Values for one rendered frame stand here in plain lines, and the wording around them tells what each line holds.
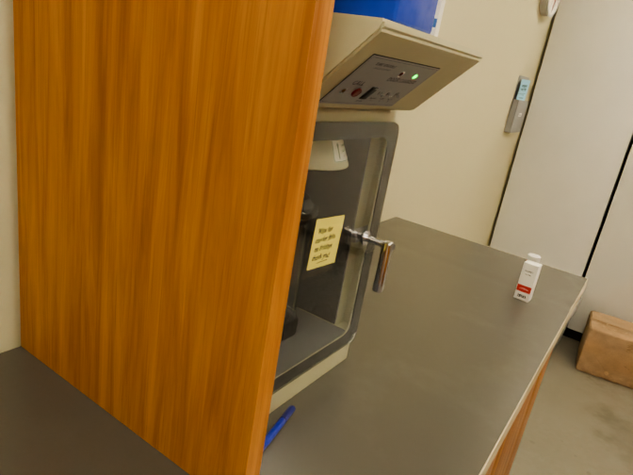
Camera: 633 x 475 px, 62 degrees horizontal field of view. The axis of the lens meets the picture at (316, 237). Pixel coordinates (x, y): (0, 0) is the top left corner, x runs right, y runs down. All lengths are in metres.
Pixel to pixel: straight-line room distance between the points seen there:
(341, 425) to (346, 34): 0.57
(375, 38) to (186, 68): 0.20
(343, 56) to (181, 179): 0.22
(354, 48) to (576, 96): 3.12
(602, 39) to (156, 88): 3.22
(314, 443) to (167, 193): 0.42
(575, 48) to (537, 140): 0.57
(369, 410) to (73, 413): 0.45
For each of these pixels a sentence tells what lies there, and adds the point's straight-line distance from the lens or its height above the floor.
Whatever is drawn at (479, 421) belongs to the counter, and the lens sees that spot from 0.97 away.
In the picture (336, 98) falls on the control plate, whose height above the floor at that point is 1.42.
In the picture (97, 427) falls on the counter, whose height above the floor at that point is 0.94.
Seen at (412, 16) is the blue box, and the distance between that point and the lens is 0.61.
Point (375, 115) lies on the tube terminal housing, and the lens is 0.81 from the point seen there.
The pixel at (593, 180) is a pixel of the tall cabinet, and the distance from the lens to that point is 3.62.
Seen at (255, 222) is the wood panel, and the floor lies 1.30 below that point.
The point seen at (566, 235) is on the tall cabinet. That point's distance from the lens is 3.69.
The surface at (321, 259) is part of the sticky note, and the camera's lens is 0.76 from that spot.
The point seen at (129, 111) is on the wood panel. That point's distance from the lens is 0.66.
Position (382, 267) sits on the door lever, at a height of 1.17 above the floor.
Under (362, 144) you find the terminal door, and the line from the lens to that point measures 0.77.
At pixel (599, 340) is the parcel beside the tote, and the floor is 0.22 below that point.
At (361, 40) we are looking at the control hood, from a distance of 0.55.
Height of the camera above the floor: 1.46
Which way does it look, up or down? 19 degrees down
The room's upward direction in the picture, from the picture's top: 10 degrees clockwise
